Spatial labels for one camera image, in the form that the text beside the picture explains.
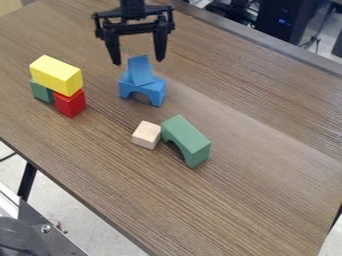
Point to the green arch block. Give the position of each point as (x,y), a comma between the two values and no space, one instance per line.
(187,138)

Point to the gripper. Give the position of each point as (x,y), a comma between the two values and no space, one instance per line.
(132,15)

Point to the beige cube block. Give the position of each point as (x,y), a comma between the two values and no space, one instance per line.
(146,134)

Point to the blue triangle block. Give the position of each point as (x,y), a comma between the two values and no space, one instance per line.
(140,70)

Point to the yellow rectangular block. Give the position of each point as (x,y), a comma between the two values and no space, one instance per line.
(55,75)

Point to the green cube block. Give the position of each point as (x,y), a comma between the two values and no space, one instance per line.
(41,91)

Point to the red cube block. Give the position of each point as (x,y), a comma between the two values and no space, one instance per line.
(70,103)

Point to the blue arch block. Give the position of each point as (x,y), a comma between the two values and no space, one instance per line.
(147,90)

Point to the black computer tower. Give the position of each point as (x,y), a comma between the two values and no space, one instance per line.
(285,18)

